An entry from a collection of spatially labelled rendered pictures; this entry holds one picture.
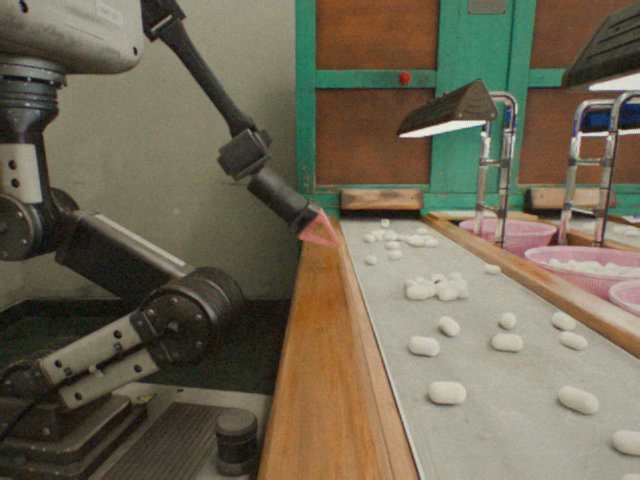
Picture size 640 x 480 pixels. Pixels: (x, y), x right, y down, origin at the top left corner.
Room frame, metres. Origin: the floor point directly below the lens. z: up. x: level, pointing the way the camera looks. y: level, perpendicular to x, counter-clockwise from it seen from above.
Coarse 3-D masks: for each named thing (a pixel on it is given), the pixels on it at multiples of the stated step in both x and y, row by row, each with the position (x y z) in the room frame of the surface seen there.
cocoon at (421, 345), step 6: (414, 336) 0.50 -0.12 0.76; (420, 336) 0.50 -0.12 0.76; (408, 342) 0.49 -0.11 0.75; (414, 342) 0.49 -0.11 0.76; (420, 342) 0.49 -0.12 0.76; (426, 342) 0.48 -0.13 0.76; (432, 342) 0.48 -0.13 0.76; (414, 348) 0.48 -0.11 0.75; (420, 348) 0.48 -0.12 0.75; (426, 348) 0.48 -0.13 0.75; (432, 348) 0.48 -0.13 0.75; (438, 348) 0.48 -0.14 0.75; (426, 354) 0.48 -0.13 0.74; (432, 354) 0.48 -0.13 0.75
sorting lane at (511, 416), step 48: (384, 240) 1.22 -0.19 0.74; (384, 288) 0.76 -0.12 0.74; (480, 288) 0.76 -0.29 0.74; (384, 336) 0.54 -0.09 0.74; (432, 336) 0.54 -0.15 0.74; (480, 336) 0.54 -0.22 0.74; (528, 336) 0.55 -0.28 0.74; (480, 384) 0.42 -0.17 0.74; (528, 384) 0.42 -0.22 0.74; (576, 384) 0.42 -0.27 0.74; (624, 384) 0.42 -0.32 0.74; (432, 432) 0.34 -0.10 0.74; (480, 432) 0.34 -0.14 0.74; (528, 432) 0.34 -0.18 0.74; (576, 432) 0.34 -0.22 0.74
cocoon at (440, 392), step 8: (432, 384) 0.39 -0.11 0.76; (440, 384) 0.38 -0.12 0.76; (448, 384) 0.38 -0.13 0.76; (456, 384) 0.38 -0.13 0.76; (432, 392) 0.38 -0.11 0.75; (440, 392) 0.38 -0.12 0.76; (448, 392) 0.38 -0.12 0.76; (456, 392) 0.38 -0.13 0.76; (464, 392) 0.38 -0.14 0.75; (432, 400) 0.38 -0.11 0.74; (440, 400) 0.38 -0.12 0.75; (448, 400) 0.38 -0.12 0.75; (456, 400) 0.38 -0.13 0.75
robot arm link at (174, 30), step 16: (160, 0) 1.02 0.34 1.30; (176, 16) 1.06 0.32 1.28; (144, 32) 1.05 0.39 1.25; (160, 32) 1.06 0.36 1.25; (176, 32) 1.07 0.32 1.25; (176, 48) 1.08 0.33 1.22; (192, 48) 1.09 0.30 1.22; (192, 64) 1.10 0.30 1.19; (208, 80) 1.13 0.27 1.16; (208, 96) 1.15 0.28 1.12; (224, 96) 1.16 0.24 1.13; (224, 112) 1.18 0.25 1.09; (240, 112) 1.20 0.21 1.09; (240, 128) 1.21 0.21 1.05; (256, 128) 1.20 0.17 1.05
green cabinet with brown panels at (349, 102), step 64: (320, 0) 1.62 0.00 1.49; (384, 0) 1.62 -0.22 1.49; (448, 0) 1.60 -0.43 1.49; (512, 0) 1.61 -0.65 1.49; (576, 0) 1.62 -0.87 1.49; (320, 64) 1.62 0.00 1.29; (384, 64) 1.62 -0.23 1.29; (448, 64) 1.60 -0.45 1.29; (512, 64) 1.60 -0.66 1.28; (320, 128) 1.62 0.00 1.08; (384, 128) 1.62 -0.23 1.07; (320, 192) 1.60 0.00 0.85; (448, 192) 1.61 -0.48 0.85; (512, 192) 1.60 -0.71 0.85
